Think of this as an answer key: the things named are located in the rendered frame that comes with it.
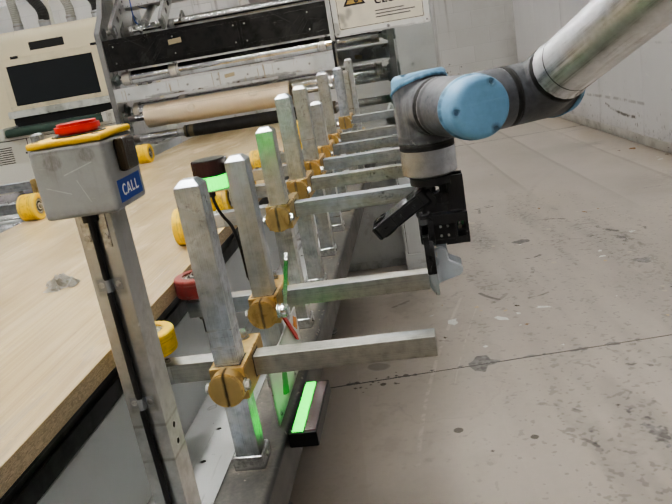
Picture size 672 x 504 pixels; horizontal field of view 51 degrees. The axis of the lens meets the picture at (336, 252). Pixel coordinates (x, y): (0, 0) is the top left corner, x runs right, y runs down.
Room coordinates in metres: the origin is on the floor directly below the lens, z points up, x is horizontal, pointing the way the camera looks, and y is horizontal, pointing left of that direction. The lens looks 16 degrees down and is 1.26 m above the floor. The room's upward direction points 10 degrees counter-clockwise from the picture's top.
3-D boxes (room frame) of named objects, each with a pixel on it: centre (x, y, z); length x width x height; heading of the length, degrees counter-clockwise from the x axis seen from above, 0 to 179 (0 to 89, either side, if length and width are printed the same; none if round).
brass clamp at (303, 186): (1.68, 0.06, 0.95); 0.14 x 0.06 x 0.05; 171
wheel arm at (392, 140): (2.18, -0.06, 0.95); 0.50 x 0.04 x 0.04; 81
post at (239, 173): (1.16, 0.13, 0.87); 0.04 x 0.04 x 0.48; 81
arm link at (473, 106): (1.05, -0.23, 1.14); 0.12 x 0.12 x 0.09; 20
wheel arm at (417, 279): (1.19, 0.06, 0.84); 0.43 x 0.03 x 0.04; 81
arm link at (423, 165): (1.16, -0.18, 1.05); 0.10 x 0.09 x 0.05; 171
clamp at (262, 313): (1.18, 0.13, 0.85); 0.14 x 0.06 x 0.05; 171
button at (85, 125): (0.66, 0.21, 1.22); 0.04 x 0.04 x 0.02
